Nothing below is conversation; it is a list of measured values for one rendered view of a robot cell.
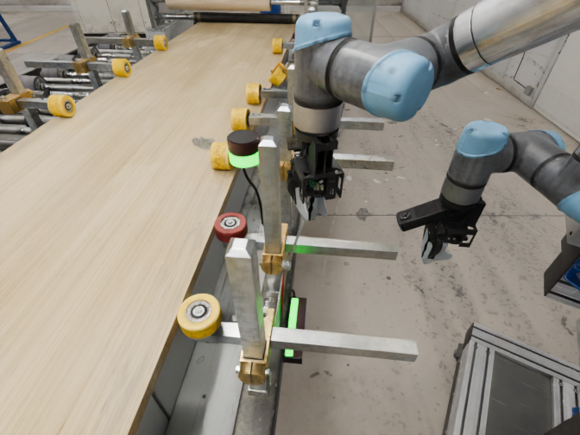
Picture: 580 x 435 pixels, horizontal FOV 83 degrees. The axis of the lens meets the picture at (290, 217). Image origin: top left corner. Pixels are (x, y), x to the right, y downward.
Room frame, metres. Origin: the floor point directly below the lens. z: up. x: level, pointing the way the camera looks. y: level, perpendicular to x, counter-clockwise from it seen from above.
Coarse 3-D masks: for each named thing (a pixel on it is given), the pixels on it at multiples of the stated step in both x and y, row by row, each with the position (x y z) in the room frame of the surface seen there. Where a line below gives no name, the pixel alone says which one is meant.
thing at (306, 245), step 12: (264, 240) 0.58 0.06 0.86; (288, 240) 0.58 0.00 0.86; (300, 240) 0.58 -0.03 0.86; (312, 240) 0.58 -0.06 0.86; (324, 240) 0.58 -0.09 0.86; (336, 240) 0.58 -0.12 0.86; (348, 240) 0.58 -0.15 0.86; (300, 252) 0.57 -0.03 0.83; (312, 252) 0.56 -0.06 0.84; (324, 252) 0.56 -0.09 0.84; (336, 252) 0.56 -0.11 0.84; (348, 252) 0.55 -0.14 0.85; (360, 252) 0.55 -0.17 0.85; (372, 252) 0.55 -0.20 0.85; (384, 252) 0.54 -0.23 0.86; (396, 252) 0.54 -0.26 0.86
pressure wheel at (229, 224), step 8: (224, 216) 0.62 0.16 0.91; (232, 216) 0.62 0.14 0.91; (240, 216) 0.62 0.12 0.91; (216, 224) 0.59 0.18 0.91; (224, 224) 0.59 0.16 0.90; (232, 224) 0.59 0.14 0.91; (240, 224) 0.59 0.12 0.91; (216, 232) 0.58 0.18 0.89; (224, 232) 0.56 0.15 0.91; (232, 232) 0.56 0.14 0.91; (240, 232) 0.57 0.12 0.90; (224, 240) 0.56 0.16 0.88
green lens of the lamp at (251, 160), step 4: (232, 156) 0.53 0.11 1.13; (236, 156) 0.52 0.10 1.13; (248, 156) 0.52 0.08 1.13; (252, 156) 0.53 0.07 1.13; (256, 156) 0.53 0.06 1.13; (232, 160) 0.53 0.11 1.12; (236, 160) 0.52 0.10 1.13; (240, 160) 0.52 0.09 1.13; (244, 160) 0.52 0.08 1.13; (248, 160) 0.52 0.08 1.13; (252, 160) 0.53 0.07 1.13; (256, 160) 0.53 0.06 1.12; (232, 164) 0.53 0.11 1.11; (236, 164) 0.52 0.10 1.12; (240, 164) 0.52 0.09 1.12; (244, 164) 0.52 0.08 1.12; (248, 164) 0.52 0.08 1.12; (252, 164) 0.53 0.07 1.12; (256, 164) 0.53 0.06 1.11
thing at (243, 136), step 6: (234, 132) 0.57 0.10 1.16; (240, 132) 0.57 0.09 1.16; (246, 132) 0.57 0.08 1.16; (252, 132) 0.57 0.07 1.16; (228, 138) 0.55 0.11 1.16; (234, 138) 0.54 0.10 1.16; (240, 138) 0.54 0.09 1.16; (246, 138) 0.54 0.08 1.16; (252, 138) 0.54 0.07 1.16; (240, 156) 0.52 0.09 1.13; (246, 156) 0.52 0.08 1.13; (258, 168) 0.53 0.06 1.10; (246, 174) 0.55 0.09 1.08; (258, 174) 0.53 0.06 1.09; (252, 186) 0.55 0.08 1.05; (258, 198) 0.54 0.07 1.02
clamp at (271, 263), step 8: (264, 248) 0.55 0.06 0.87; (264, 256) 0.52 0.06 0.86; (272, 256) 0.52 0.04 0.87; (280, 256) 0.52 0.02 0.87; (264, 264) 0.50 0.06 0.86; (272, 264) 0.50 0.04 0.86; (280, 264) 0.50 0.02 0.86; (264, 272) 0.50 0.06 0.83; (272, 272) 0.50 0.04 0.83; (280, 272) 0.50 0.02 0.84
